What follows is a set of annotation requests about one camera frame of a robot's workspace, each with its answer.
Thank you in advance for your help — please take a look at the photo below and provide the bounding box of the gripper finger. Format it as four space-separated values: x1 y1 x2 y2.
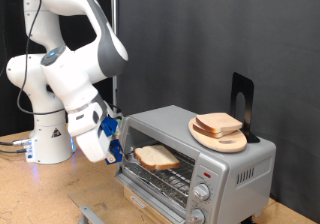
105 152 117 165

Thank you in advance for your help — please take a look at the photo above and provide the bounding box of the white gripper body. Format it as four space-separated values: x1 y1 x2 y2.
67 102 115 164

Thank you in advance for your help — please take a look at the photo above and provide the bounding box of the black spatula with blue cube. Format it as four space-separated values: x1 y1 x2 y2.
105 138 141 166

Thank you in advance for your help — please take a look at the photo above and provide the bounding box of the glass oven door with handle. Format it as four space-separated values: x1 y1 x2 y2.
68 174 183 224

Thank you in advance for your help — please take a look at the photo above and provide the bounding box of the silver oven knob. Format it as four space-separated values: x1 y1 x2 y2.
186 207 206 224
192 182 211 202

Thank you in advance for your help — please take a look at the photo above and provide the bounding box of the silver toaster oven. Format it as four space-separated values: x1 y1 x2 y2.
114 104 277 224

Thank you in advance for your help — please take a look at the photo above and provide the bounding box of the foil lined crumb tray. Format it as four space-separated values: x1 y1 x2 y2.
123 163 188 209

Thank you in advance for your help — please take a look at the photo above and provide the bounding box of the round wooden cutting board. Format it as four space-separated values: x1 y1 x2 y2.
187 116 248 154

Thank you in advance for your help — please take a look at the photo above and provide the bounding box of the vertical metal pole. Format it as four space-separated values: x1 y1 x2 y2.
110 0 119 107

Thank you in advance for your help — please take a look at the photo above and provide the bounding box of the black metal bookend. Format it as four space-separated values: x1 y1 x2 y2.
229 71 261 144

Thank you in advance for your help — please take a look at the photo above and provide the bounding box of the wire oven rack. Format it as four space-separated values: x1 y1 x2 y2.
123 143 196 199

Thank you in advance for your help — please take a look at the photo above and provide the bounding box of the black base cable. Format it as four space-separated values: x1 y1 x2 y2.
0 147 28 155

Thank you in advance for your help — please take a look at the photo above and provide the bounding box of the base cable with metal connector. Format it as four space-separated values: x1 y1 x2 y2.
0 137 33 148

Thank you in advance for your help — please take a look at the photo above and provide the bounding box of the black camera cable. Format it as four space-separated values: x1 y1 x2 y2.
16 0 66 116

